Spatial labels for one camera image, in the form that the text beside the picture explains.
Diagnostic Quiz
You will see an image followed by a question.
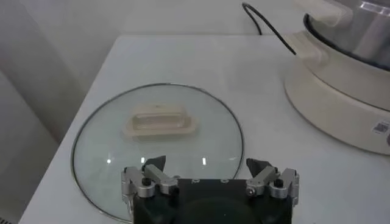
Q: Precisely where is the black cooker power cord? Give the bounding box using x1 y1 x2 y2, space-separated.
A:
241 2 298 57

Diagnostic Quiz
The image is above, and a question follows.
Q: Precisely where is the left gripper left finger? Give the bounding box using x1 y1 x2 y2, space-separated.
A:
121 155 179 214

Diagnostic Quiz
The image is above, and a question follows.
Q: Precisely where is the round glass lid beige handle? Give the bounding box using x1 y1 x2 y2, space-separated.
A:
70 82 246 223

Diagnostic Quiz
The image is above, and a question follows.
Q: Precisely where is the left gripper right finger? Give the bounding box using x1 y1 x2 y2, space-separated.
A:
245 157 300 208

